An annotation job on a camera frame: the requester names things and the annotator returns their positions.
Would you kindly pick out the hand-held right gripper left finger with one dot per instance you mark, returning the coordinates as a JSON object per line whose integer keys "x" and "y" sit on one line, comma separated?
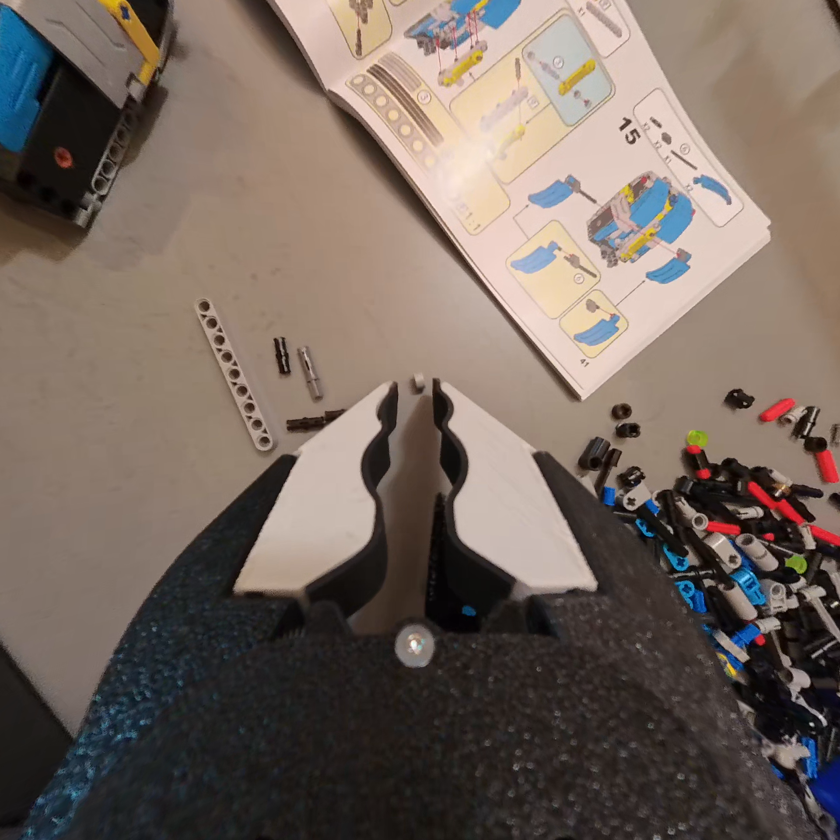
{"x": 308, "y": 525}

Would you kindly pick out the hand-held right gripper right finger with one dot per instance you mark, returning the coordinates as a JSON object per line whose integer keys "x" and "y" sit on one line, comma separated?
{"x": 518, "y": 525}

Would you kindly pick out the blue brick toy car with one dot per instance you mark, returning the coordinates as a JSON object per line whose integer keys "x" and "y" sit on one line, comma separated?
{"x": 65, "y": 111}

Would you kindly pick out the grey desk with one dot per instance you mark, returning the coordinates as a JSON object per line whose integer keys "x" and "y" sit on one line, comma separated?
{"x": 229, "y": 229}

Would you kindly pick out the long black connector pin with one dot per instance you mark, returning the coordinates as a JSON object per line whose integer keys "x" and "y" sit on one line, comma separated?
{"x": 308, "y": 422}

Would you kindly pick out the dark grey connector pin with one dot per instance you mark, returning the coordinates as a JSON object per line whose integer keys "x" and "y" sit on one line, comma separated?
{"x": 310, "y": 374}

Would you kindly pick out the long grey perforated beam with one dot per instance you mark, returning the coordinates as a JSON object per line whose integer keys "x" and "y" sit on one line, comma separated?
{"x": 236, "y": 380}

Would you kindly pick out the short black connector pin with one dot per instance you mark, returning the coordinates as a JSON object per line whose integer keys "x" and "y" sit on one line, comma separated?
{"x": 282, "y": 356}

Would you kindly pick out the pile of loose bricks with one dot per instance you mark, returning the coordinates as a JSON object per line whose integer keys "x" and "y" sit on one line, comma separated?
{"x": 722, "y": 558}

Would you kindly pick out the open instruction booklet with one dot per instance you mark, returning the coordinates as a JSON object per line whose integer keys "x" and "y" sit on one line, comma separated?
{"x": 558, "y": 197}

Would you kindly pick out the black perforated chair seat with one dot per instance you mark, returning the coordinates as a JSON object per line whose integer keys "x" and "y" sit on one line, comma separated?
{"x": 26, "y": 722}

